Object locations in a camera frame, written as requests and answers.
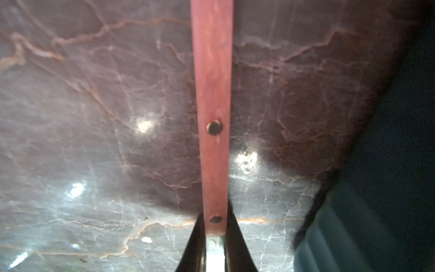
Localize teal plastic storage box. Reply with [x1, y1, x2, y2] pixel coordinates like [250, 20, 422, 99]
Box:
[293, 19, 435, 272]

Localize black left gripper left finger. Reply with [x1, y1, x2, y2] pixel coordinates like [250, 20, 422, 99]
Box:
[175, 214, 206, 272]

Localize pink handled spoon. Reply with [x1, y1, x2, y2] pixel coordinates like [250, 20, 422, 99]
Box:
[189, 0, 235, 272]

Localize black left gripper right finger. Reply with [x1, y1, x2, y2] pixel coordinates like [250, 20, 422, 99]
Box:
[225, 202, 258, 272]

